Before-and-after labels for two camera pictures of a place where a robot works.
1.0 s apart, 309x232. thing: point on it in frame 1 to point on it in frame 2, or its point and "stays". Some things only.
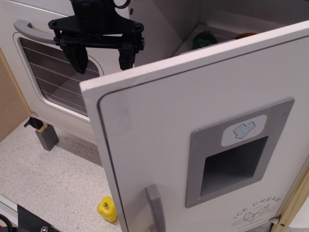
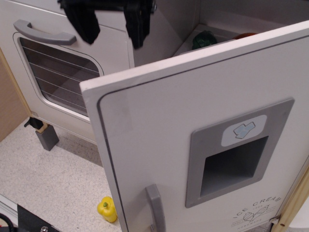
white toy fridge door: (222, 130) stays
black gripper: (97, 23) to (112, 5)
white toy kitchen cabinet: (170, 25) stays
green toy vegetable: (203, 38) stays
